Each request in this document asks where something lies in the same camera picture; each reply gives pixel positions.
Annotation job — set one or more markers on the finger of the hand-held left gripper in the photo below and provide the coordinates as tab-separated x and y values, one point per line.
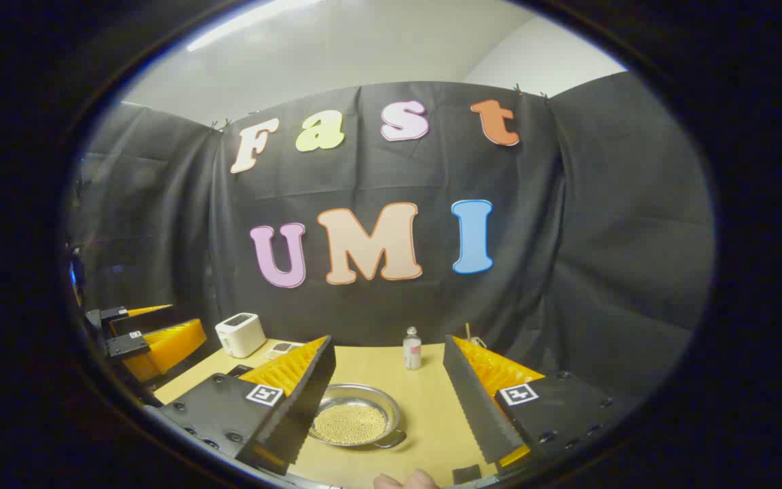
167	346
140	324

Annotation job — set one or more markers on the stainless steel pot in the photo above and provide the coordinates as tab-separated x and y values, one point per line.
357	414

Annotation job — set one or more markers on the pile of yellow soybeans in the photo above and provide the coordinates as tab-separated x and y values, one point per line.
350	424

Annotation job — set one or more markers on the white toaster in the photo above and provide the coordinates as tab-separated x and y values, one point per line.
239	334

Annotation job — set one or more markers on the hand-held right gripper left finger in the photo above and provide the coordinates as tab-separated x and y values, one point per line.
299	407

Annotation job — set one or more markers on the white sectioned bean tray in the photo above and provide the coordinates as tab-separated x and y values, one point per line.
281	349

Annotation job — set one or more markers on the clear plastic bottle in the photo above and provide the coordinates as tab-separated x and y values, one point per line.
412	353

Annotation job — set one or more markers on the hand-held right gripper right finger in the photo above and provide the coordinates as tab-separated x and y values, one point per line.
476	407

